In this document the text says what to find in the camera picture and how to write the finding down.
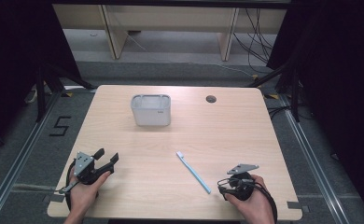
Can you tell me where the black curtain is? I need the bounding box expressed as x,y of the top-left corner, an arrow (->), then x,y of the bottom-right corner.
266,0 -> 364,216
0,0 -> 82,157

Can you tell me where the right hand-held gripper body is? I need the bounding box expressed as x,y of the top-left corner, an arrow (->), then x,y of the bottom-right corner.
217,163 -> 260,202

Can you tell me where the person's left hand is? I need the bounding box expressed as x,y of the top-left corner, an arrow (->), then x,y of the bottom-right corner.
67,167 -> 112,217

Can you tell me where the aluminium floor rail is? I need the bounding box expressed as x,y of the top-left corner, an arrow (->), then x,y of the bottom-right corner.
0,90 -> 63,224
278,92 -> 353,224

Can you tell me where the person's right hand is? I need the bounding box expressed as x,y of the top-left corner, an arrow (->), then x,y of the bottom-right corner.
225,174 -> 276,224

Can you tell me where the light blue toothbrush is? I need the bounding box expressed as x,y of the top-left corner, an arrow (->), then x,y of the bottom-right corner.
175,150 -> 213,195

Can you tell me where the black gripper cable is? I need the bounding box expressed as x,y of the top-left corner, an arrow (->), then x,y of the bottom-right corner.
58,158 -> 80,213
248,181 -> 279,224

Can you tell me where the white plastic container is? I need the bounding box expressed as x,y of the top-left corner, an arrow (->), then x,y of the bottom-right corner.
130,93 -> 173,127

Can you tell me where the bundle of black floor cables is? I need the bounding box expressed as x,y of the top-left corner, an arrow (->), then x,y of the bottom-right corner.
231,8 -> 276,75

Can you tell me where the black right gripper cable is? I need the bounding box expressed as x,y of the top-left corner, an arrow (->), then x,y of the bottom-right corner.
248,181 -> 279,224

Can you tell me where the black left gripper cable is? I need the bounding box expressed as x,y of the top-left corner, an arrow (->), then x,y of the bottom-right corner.
58,158 -> 80,213

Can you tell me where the black metal stand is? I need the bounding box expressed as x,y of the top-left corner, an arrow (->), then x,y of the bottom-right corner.
245,61 -> 301,123
35,61 -> 96,123

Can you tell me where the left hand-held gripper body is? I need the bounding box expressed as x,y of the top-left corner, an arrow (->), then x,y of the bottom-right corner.
73,151 -> 115,186

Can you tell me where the beige wooden furniture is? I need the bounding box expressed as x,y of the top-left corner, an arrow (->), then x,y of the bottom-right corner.
52,3 -> 287,62

